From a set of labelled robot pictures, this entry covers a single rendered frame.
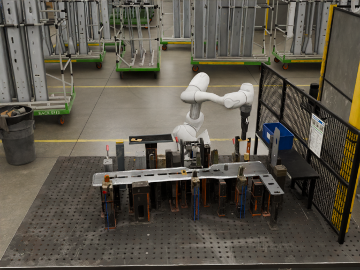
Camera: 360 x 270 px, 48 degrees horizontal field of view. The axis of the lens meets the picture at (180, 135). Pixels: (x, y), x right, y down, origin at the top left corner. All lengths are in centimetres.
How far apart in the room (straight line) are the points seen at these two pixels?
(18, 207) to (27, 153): 108
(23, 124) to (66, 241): 275
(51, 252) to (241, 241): 132
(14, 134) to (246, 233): 352
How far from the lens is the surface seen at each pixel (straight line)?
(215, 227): 311
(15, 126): 555
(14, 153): 575
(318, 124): 323
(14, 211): 485
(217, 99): 301
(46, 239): 314
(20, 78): 726
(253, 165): 336
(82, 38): 1060
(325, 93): 581
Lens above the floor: 255
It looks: 24 degrees down
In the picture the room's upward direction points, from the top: straight up
